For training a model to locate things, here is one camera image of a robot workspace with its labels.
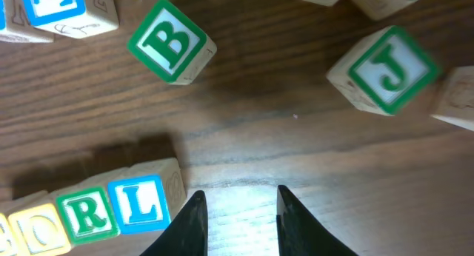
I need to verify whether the blue H block left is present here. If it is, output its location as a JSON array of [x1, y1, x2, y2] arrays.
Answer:
[[23, 0, 119, 39]]

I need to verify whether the yellow O block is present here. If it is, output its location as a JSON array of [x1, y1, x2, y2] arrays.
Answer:
[[2, 190, 72, 256]]

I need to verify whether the yellow C block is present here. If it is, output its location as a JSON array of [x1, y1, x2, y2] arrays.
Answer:
[[1, 201, 18, 256]]

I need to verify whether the green J block right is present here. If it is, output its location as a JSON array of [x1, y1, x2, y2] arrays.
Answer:
[[326, 25, 441, 116]]

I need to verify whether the green R block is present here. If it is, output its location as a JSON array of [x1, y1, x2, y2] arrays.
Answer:
[[50, 167, 127, 246]]

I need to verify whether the red M block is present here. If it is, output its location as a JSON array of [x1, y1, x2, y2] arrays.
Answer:
[[430, 66, 473, 131]]

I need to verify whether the green B block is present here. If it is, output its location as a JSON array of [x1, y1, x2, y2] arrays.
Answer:
[[127, 0, 217, 85]]

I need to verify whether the blue D block lower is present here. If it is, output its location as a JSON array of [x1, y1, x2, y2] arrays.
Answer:
[[1, 0, 54, 43]]

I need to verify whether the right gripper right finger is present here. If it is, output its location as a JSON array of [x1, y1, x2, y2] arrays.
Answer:
[[276, 185, 357, 256]]

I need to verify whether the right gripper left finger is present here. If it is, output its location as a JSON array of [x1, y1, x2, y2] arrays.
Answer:
[[140, 190, 208, 256]]

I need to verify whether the blue L block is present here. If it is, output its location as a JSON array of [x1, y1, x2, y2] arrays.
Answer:
[[107, 158, 187, 235]]

